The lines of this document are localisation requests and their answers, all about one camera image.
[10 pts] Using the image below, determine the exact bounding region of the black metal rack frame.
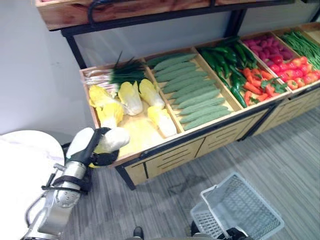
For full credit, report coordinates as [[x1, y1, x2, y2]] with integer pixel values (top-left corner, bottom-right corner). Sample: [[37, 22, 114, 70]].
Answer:
[[60, 0, 320, 191]]

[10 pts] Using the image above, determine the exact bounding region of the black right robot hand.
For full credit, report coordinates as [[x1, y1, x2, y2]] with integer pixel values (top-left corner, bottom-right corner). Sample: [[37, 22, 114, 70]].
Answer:
[[216, 226, 250, 240]]

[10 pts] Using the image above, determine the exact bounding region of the dark left robot foot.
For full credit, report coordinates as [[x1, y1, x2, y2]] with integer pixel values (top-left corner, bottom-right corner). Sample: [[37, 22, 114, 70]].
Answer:
[[133, 225, 145, 239]]

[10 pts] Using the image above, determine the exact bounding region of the green scallion bunch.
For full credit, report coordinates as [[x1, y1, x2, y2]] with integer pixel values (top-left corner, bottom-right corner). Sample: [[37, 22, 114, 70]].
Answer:
[[83, 51, 149, 91]]

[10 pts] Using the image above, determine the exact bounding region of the green long bean bunch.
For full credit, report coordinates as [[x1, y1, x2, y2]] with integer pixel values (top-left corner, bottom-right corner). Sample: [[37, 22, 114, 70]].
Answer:
[[280, 30, 320, 71]]

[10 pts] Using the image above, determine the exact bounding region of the napa cabbage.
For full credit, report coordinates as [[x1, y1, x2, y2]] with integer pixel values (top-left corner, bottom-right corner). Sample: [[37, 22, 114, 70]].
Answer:
[[96, 102, 125, 129], [88, 127, 131, 169], [138, 78, 166, 110], [88, 84, 123, 109], [117, 80, 144, 117], [147, 105, 178, 139]]

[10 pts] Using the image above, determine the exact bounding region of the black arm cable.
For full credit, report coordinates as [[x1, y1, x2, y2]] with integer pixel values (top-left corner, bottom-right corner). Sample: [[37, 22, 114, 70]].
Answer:
[[24, 194, 52, 232]]

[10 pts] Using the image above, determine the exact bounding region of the dark robot foot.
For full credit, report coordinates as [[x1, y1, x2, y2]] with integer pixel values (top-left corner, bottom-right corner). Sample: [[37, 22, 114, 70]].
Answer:
[[190, 220, 202, 237], [133, 225, 145, 239]]

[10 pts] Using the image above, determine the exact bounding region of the wooden slatted base panel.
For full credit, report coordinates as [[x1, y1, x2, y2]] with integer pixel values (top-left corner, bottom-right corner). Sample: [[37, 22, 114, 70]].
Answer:
[[123, 107, 270, 187]]

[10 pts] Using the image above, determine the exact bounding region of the dark right robot foot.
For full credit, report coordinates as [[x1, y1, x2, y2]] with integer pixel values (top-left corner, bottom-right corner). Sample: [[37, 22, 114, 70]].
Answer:
[[190, 220, 202, 237]]

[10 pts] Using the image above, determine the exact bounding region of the long green chili pepper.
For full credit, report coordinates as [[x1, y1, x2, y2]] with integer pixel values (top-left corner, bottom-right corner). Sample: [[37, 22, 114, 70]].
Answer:
[[229, 85, 248, 109], [239, 41, 258, 64], [224, 46, 238, 65], [217, 73, 233, 90], [200, 49, 217, 71], [212, 51, 230, 79], [229, 71, 243, 92], [233, 42, 248, 64]]

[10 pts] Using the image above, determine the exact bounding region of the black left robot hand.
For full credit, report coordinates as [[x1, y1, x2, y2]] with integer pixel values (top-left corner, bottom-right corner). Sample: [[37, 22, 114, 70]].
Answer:
[[66, 126, 121, 168]]

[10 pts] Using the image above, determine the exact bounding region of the wooden produce bin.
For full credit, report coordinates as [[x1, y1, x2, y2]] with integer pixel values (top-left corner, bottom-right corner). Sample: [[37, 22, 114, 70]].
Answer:
[[79, 57, 185, 168], [239, 31, 320, 95], [298, 21, 320, 45], [271, 25, 320, 74], [143, 46, 243, 133], [194, 36, 293, 111]]

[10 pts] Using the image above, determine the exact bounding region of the green bumpy cucumber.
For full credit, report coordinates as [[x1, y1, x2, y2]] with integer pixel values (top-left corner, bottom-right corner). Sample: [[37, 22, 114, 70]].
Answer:
[[152, 59, 199, 73], [155, 70, 209, 83], [146, 52, 199, 67], [174, 96, 226, 110], [171, 89, 222, 105], [167, 84, 219, 100], [162, 79, 217, 94], [159, 74, 214, 89], [179, 108, 233, 124], [154, 65, 204, 77], [178, 104, 230, 117]]

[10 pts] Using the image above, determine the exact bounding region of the dark wooden shelf crate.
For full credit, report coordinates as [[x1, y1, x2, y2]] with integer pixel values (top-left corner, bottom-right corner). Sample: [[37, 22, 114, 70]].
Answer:
[[34, 0, 296, 32]]

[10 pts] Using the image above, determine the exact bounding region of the white wire shopping basket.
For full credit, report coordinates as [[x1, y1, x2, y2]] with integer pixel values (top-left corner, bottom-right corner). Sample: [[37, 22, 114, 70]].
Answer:
[[189, 171, 286, 240]]

